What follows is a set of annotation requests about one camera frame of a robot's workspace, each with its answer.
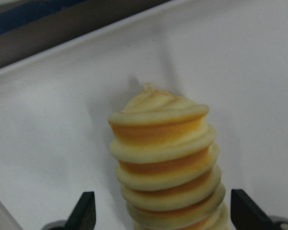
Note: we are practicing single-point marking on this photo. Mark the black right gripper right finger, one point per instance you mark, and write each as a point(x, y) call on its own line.
point(245, 214)

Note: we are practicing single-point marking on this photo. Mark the white rectangular tray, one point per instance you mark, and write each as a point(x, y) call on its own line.
point(231, 55)

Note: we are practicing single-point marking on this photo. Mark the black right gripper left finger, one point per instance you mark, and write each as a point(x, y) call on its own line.
point(83, 216)

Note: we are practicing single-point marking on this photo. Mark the spiral yellow bread roll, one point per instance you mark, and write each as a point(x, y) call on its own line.
point(167, 163)

